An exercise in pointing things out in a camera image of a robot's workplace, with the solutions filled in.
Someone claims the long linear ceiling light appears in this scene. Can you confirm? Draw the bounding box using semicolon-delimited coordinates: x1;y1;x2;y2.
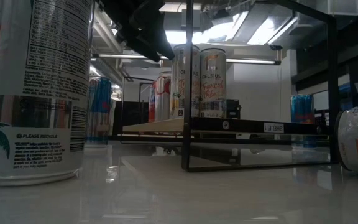
91;53;282;65

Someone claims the ceiling light panel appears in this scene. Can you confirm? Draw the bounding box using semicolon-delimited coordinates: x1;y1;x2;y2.
193;12;248;44
247;15;300;46
165;30;186;45

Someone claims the silver Celsius can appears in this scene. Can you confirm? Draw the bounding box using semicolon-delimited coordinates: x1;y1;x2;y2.
335;105;358;175
170;43;201;119
200;48;227;119
0;0;95;187

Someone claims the wooden shelf black metal frame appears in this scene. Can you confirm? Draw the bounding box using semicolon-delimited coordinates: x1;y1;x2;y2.
119;0;338;174

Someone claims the red Fanta can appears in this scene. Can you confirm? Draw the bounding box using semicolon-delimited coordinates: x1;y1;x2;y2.
147;81;157;123

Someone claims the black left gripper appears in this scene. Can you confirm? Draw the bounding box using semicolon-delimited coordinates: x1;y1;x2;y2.
99;0;175;62

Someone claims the silver Diet Coke can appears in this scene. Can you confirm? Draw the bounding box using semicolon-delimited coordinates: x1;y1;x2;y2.
154;70;172;122

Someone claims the black partition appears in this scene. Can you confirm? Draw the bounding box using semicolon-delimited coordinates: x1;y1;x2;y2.
112;101;150;136

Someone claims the blue silver Red Bull can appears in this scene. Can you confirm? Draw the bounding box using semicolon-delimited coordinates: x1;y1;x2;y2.
85;76;113;147

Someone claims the black monitor box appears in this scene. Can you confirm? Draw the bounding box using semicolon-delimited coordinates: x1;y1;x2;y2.
226;98;241;119

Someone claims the light blue Red Bull can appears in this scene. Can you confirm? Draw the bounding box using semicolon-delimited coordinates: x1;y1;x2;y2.
290;94;316;149

